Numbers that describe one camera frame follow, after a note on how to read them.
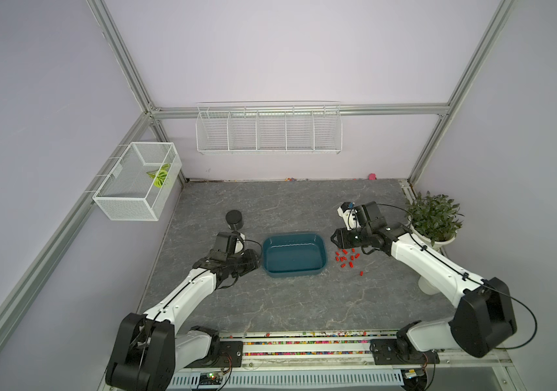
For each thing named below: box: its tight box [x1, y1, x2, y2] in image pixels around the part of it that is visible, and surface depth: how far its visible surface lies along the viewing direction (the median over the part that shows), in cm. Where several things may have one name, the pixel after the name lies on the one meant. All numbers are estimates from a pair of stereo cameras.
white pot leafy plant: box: [404, 190, 465, 252], surface depth 86 cm
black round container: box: [225, 209, 244, 231], surface depth 105 cm
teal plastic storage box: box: [262, 232, 329, 278], surface depth 96 cm
